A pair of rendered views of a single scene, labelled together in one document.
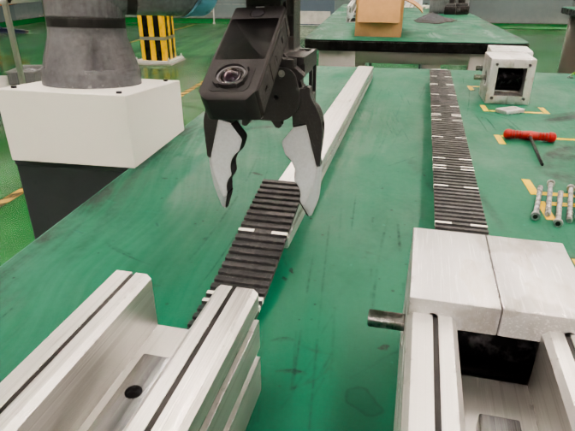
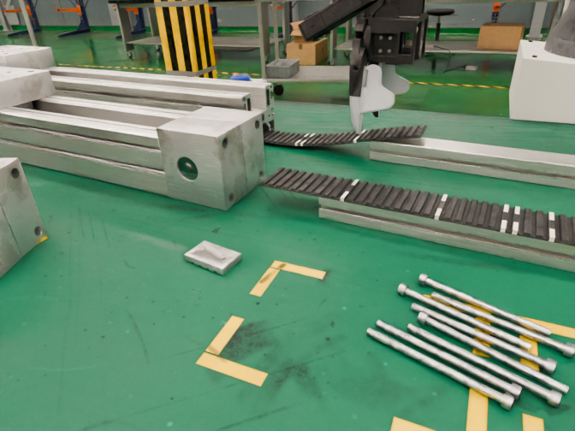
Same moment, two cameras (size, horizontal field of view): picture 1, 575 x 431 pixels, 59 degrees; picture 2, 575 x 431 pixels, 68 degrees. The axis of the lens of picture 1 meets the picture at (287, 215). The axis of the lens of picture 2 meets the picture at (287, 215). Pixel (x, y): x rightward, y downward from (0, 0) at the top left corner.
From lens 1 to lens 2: 78 cm
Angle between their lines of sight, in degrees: 89
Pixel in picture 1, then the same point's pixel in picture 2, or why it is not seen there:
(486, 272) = (208, 118)
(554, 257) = (205, 131)
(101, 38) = not seen: outside the picture
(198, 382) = (201, 91)
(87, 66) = (560, 33)
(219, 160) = not seen: hidden behind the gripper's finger
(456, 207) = (384, 193)
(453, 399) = (160, 113)
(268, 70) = (317, 17)
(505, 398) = not seen: hidden behind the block
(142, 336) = (256, 105)
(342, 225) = (406, 179)
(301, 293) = (314, 159)
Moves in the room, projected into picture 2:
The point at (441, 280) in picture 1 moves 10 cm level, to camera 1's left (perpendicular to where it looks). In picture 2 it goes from (210, 110) to (235, 91)
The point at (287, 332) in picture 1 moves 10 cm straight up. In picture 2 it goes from (281, 155) to (278, 91)
